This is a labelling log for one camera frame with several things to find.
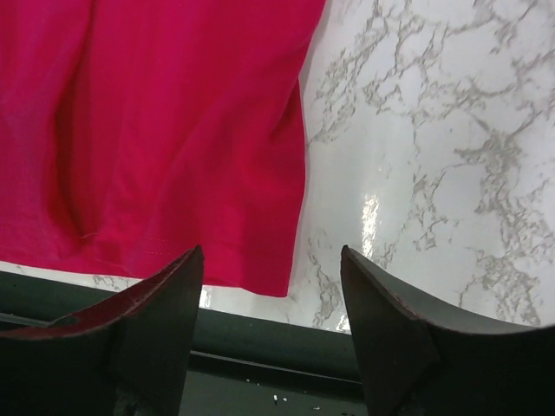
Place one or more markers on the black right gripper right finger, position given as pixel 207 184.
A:
pixel 419 355

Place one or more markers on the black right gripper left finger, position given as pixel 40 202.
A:
pixel 71 350

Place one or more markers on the magenta pink t-shirt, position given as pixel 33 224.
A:
pixel 132 131

